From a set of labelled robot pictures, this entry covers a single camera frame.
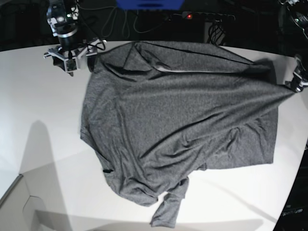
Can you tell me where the blue box at top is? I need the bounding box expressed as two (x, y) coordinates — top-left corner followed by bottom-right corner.
(116, 0), (184, 10)

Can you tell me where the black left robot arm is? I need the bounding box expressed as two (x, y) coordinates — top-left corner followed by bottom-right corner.
(279, 0), (308, 93)

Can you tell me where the white power strip red switch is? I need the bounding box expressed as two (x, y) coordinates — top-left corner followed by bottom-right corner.
(181, 11), (236, 22)

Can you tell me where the white cardboard box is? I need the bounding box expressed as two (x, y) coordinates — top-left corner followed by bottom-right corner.
(0, 175), (50, 231)

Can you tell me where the grey t-shirt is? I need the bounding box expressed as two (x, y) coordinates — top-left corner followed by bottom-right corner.
(80, 41), (293, 228)

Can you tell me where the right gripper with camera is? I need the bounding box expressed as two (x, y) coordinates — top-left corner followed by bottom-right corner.
(43, 38), (107, 77)

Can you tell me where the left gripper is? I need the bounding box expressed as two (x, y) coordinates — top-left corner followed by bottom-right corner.
(285, 72), (308, 93)

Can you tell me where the black cable bundle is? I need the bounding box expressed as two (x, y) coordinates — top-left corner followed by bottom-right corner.
(206, 20), (228, 45)

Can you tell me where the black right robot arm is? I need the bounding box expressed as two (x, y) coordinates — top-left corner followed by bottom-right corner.
(43, 0), (106, 76)

